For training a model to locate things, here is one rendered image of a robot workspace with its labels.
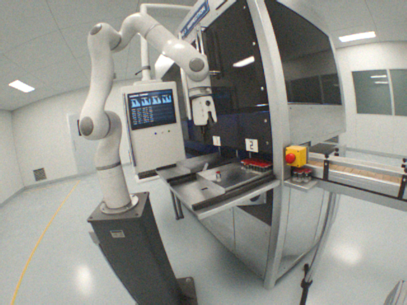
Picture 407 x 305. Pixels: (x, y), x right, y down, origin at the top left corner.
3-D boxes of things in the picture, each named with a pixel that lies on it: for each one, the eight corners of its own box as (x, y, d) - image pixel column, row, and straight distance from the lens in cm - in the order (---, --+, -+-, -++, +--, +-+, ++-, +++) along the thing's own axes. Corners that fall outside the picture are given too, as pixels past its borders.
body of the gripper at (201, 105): (216, 91, 61) (220, 122, 61) (203, 96, 70) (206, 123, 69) (196, 92, 58) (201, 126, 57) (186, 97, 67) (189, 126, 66)
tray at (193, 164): (219, 155, 131) (218, 151, 130) (240, 161, 110) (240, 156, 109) (176, 166, 118) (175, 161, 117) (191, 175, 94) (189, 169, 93)
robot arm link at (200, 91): (215, 86, 62) (217, 94, 62) (205, 91, 70) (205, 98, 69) (194, 86, 58) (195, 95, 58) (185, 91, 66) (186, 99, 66)
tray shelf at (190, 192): (215, 157, 136) (215, 155, 135) (290, 178, 85) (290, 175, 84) (156, 172, 121) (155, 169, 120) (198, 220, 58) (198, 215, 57)
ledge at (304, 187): (299, 176, 89) (300, 172, 88) (322, 182, 83) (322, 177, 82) (283, 185, 78) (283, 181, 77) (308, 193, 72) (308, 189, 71)
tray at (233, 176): (248, 164, 104) (247, 158, 103) (282, 173, 87) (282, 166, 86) (196, 179, 88) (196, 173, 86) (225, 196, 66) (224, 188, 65)
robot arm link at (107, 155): (90, 171, 76) (80, 114, 76) (110, 160, 91) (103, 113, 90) (113, 168, 69) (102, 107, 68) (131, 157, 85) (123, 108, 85)
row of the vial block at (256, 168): (243, 168, 97) (242, 159, 96) (266, 175, 85) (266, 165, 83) (240, 168, 96) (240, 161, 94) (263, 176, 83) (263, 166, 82)
